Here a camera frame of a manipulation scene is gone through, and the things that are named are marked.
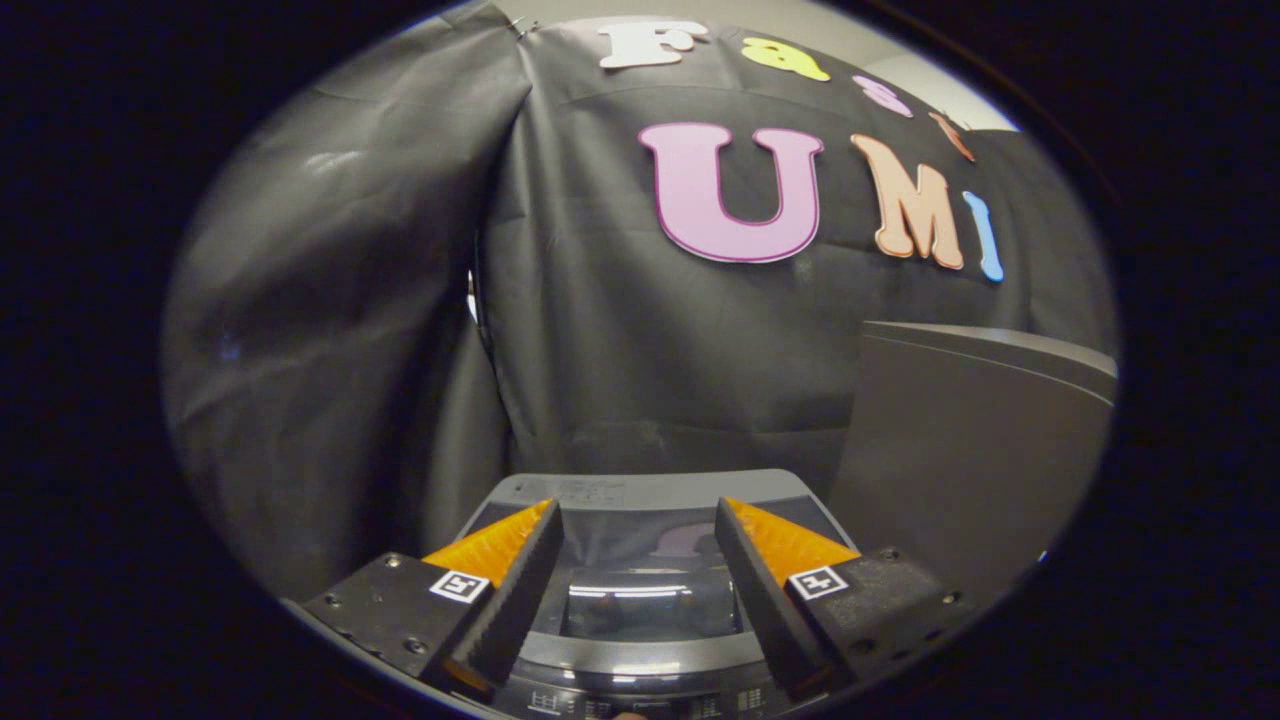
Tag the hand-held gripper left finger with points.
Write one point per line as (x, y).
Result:
(515, 590)

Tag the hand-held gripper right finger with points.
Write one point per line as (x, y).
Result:
(765, 590)

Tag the black backdrop cloth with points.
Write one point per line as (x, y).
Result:
(620, 350)

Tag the grey washing machine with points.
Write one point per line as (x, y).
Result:
(650, 487)

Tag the beige cabinet with dark top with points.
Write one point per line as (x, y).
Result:
(960, 450)

